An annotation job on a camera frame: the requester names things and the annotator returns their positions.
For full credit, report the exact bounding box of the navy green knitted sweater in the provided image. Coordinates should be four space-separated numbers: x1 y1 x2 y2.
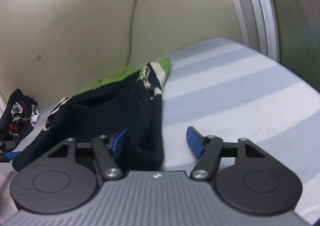
12 57 171 171

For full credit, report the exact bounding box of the black printed garment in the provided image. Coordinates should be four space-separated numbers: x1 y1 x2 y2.
1 89 39 141

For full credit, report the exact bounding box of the blue white striped bedsheet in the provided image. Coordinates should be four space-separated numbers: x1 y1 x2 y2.
4 39 319 225

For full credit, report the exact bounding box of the small wall sticker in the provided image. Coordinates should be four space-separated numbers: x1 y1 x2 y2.
33 53 44 63

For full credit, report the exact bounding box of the aluminium window frame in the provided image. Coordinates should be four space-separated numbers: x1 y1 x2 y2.
232 0 280 62

